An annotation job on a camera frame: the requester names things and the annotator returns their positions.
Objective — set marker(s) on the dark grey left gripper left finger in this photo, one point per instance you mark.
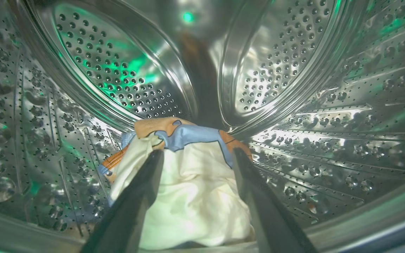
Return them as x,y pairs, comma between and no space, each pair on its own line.
128,218

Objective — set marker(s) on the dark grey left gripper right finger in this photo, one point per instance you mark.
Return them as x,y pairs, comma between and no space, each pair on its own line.
272,221

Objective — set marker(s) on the cream orange blue garment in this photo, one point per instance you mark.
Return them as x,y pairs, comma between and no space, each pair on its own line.
195,196

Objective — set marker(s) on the perforated steel washer drum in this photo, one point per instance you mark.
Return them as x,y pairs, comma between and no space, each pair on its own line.
329,88

